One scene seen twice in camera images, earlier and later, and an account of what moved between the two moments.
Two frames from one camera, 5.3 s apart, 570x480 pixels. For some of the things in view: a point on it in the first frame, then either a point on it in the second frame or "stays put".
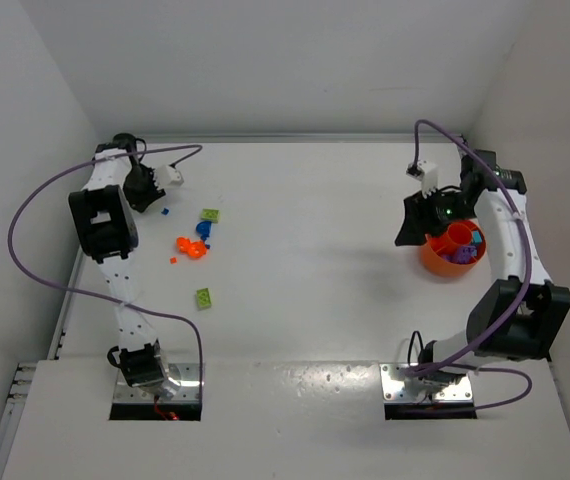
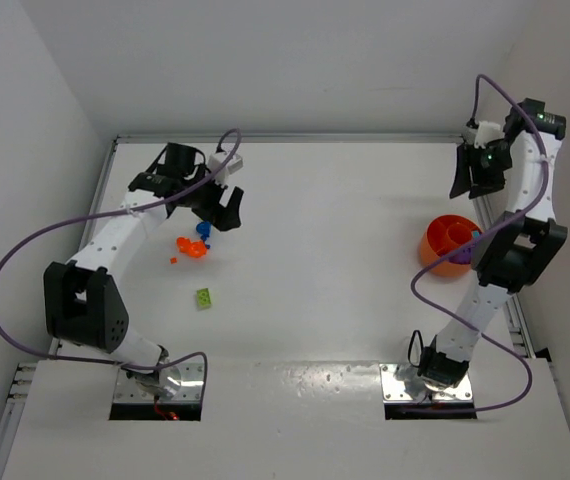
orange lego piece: [194, 249] stays put
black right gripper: [416, 218] -> [472, 170]
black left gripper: [141, 195] -> [215, 203]
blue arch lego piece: [204, 228] stays put
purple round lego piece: [464, 254] stays put
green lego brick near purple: [203, 298] stays put
